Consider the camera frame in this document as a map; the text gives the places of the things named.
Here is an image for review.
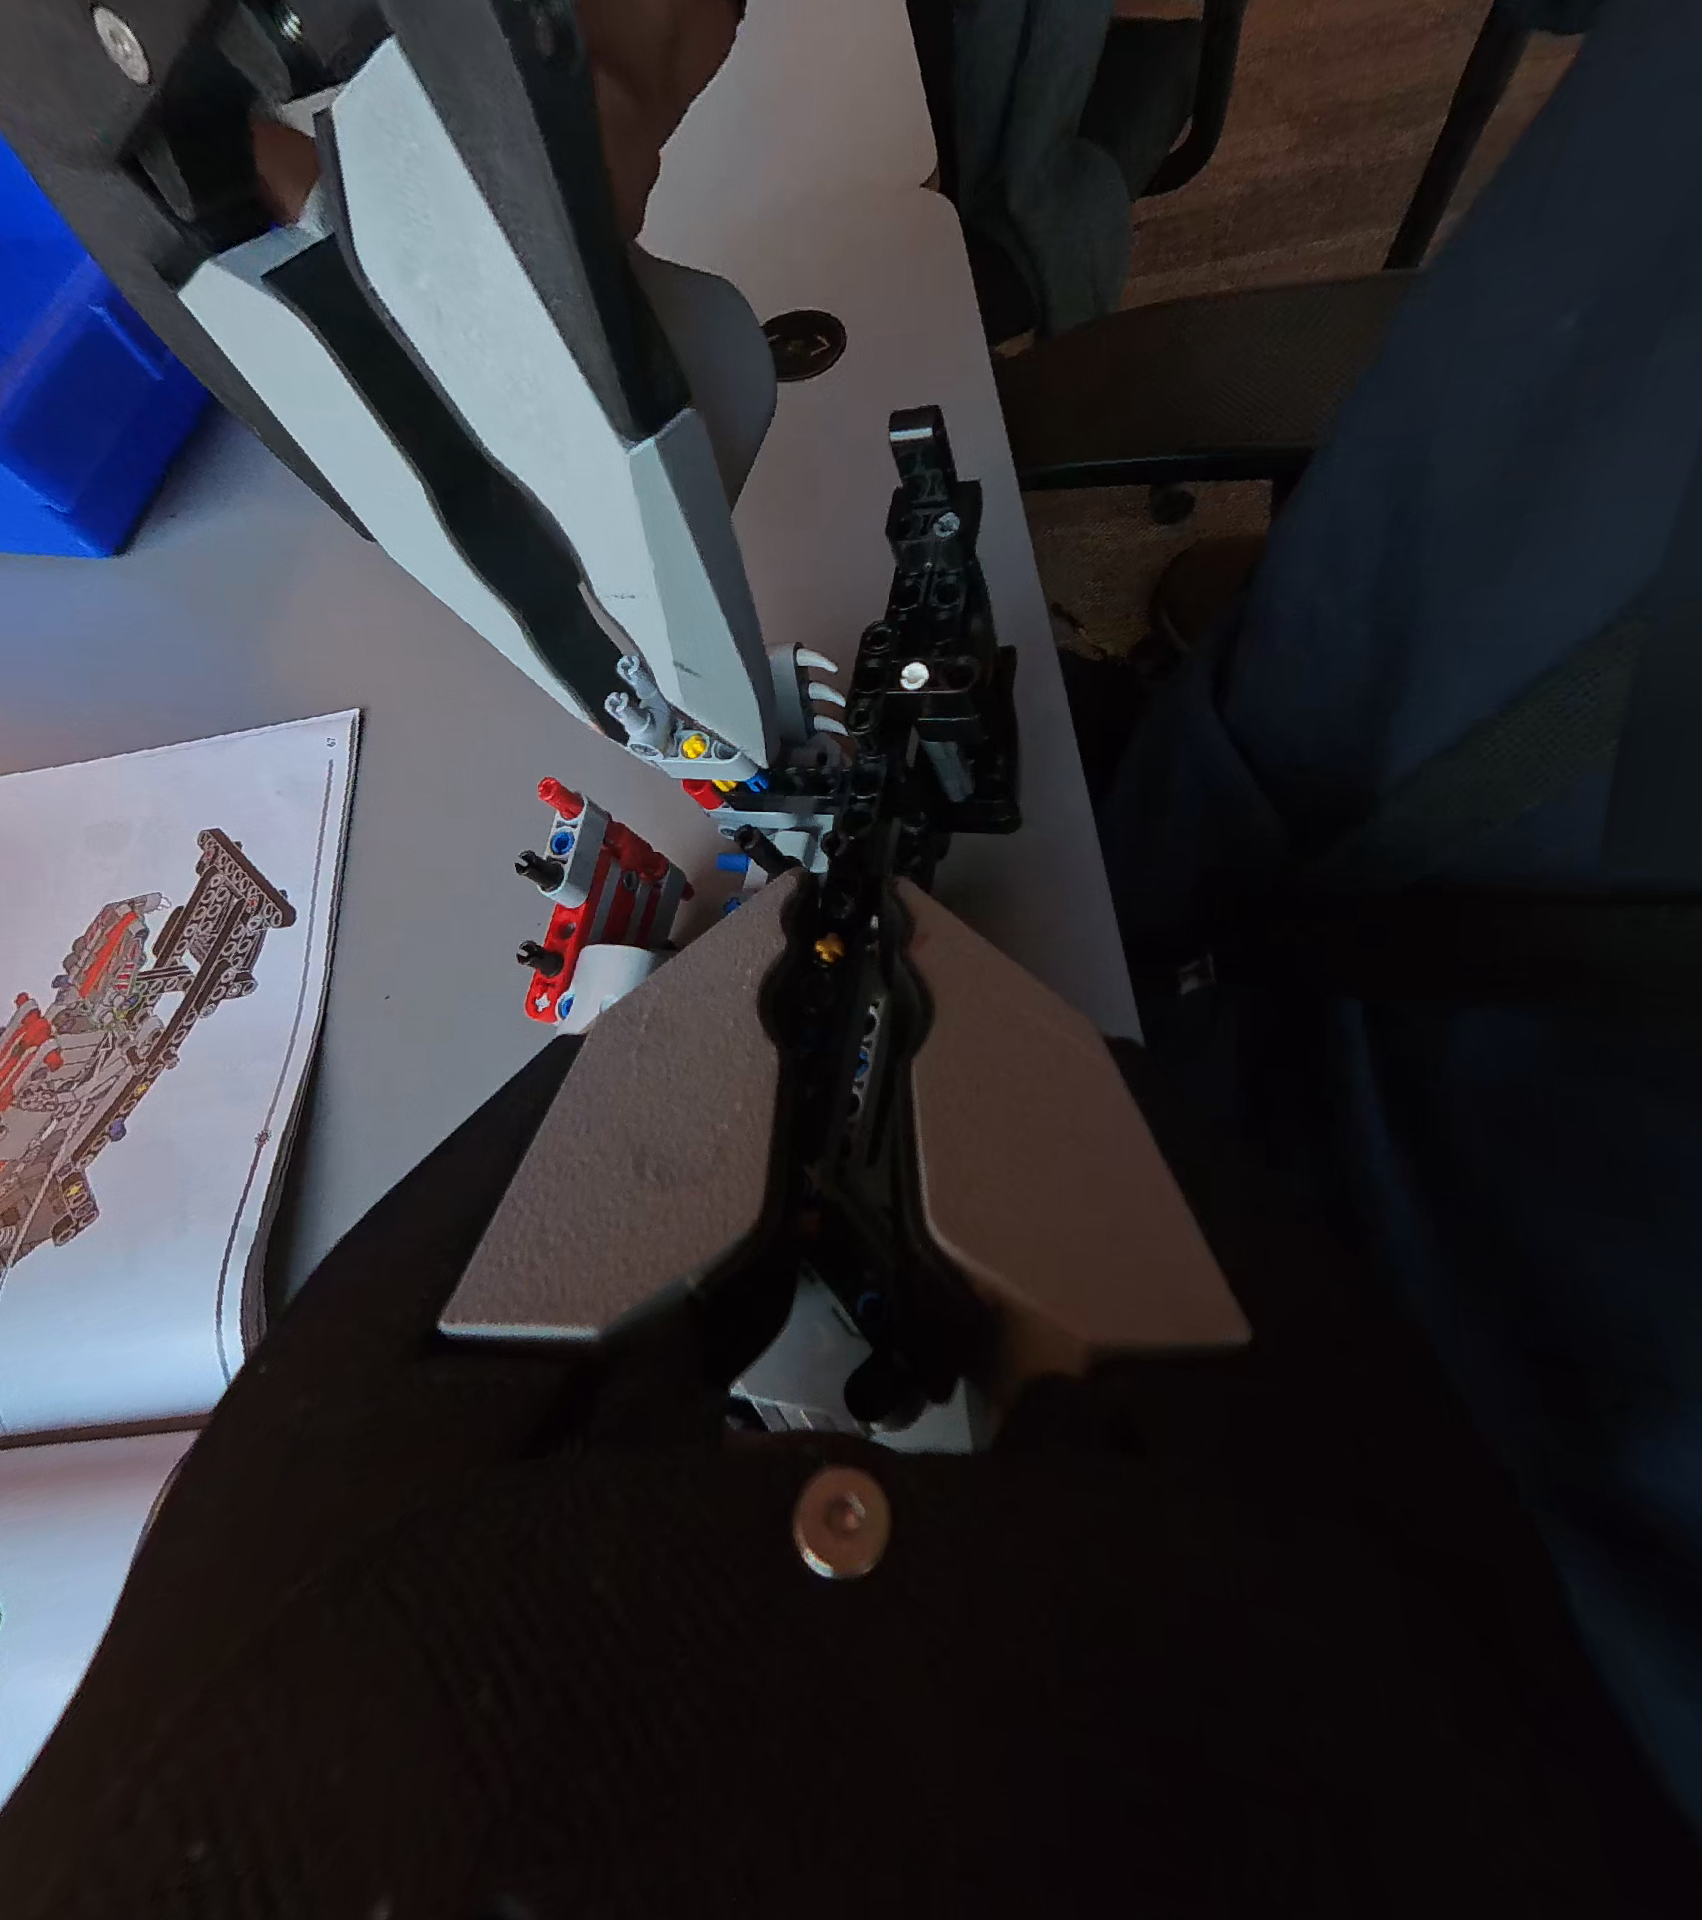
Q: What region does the small grey clawed lego assembly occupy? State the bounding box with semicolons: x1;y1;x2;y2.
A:
602;636;846;789

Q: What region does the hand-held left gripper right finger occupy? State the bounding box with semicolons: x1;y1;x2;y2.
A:
887;874;1254;1379

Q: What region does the person's right hand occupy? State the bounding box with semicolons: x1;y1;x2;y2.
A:
587;0;748;245

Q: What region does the black round desk grommet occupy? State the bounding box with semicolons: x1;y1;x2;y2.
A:
759;306;850;386

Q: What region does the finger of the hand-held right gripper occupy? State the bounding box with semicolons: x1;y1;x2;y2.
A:
176;224;650;739
317;0;782;770

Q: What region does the black office chair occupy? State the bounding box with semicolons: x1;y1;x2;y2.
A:
991;0;1558;503

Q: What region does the lego instruction booklet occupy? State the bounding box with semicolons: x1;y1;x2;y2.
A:
0;703;365;1920

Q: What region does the large lego vehicle model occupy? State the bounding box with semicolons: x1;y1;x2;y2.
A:
511;404;1025;1449

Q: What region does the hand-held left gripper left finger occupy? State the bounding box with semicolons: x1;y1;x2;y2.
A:
438;865;807;1356

